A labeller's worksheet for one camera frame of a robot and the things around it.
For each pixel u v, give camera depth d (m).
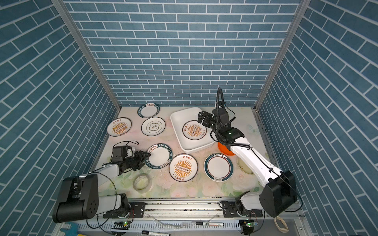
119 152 0.72
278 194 0.40
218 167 0.90
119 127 1.08
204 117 0.71
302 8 0.72
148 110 1.20
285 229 0.67
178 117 1.16
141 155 0.82
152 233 0.67
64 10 0.71
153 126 1.08
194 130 1.05
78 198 0.42
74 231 0.66
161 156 0.96
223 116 0.57
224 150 0.96
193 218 0.72
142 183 0.82
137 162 0.80
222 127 0.58
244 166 0.89
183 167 0.89
